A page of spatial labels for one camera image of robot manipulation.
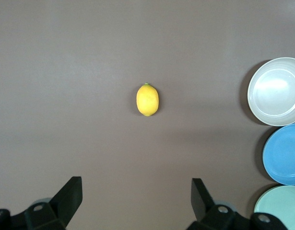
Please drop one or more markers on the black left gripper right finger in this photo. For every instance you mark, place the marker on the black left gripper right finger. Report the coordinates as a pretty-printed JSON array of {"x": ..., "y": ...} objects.
[{"x": 209, "y": 213}]

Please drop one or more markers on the yellow lemon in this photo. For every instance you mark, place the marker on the yellow lemon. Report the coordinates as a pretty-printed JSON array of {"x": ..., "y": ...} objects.
[{"x": 147, "y": 100}]

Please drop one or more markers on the light green plate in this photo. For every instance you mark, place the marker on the light green plate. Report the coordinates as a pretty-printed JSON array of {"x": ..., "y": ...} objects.
[{"x": 281, "y": 201}]

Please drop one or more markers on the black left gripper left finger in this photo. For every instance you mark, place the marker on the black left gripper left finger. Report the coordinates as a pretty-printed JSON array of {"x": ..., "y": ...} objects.
[{"x": 63, "y": 203}]

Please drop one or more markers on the beige plate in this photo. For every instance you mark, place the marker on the beige plate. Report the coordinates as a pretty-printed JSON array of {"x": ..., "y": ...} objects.
[{"x": 276, "y": 91}]

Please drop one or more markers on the blue plate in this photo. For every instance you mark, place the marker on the blue plate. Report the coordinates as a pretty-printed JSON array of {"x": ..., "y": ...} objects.
[{"x": 286, "y": 155}]

